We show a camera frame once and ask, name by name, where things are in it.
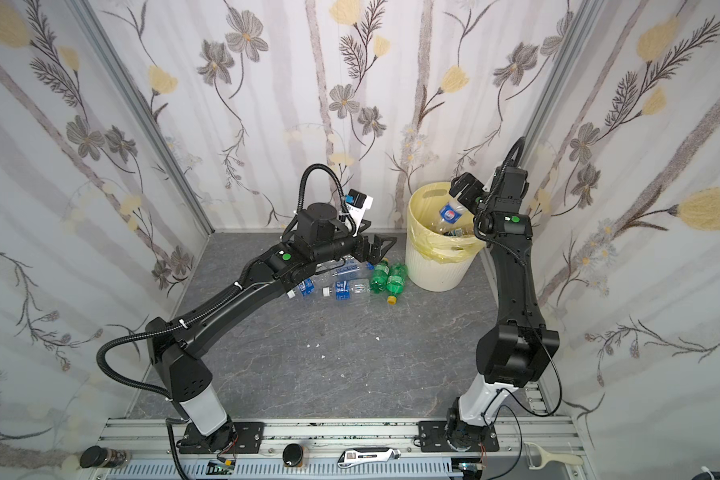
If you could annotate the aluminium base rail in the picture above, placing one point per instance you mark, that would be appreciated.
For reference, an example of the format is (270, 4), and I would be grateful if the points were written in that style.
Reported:
(501, 456)

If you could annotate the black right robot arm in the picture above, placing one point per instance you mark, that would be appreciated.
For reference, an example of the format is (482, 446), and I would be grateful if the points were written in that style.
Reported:
(519, 347)

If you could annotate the green bottle yellow cap right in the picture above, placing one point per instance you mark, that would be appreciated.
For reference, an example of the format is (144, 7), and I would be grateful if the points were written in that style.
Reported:
(396, 282)

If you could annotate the green bottle yellow cap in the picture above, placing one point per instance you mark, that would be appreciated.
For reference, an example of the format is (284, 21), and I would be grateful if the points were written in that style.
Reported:
(379, 277)
(396, 282)

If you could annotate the cream plastic peeler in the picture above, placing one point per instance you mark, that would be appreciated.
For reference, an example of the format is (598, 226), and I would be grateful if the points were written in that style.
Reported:
(538, 457)

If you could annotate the black jar on rail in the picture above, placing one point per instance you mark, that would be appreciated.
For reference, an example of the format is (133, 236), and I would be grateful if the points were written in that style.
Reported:
(103, 457)

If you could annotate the white ribbed trash bin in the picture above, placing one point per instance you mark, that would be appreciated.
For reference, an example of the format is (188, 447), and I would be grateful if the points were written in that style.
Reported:
(433, 276)

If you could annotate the green bottle yellow cap left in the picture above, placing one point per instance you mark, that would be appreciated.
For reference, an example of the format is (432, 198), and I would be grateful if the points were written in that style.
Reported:
(379, 277)

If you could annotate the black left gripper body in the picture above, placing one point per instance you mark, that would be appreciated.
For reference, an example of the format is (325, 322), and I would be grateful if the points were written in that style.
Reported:
(363, 247)

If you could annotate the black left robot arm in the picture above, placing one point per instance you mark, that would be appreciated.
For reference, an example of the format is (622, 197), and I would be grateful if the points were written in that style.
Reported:
(176, 347)

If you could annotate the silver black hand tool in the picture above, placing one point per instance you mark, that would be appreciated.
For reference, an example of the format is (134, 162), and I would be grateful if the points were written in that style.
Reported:
(365, 455)

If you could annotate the yellow plastic bin liner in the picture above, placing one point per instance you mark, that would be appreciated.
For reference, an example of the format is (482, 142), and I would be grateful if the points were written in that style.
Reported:
(422, 210)

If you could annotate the blue label bottle white cap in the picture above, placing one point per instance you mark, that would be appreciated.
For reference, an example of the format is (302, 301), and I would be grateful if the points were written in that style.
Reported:
(345, 290)

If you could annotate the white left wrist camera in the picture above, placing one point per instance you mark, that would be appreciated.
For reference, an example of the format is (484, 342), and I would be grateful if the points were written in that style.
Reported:
(358, 204)

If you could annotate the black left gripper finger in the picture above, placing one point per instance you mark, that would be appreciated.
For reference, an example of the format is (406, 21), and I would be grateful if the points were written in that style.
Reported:
(379, 241)
(377, 252)

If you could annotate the soda water clear bottle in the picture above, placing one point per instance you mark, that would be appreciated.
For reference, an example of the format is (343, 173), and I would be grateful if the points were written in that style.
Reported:
(339, 270)

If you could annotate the white slotted cable duct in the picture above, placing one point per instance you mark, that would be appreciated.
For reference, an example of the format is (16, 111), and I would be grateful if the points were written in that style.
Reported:
(323, 468)

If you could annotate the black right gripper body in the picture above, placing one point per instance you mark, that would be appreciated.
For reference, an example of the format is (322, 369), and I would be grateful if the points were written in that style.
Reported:
(467, 190)

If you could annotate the black round knob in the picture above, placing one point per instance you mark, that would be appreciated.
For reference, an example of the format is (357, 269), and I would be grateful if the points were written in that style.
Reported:
(294, 455)

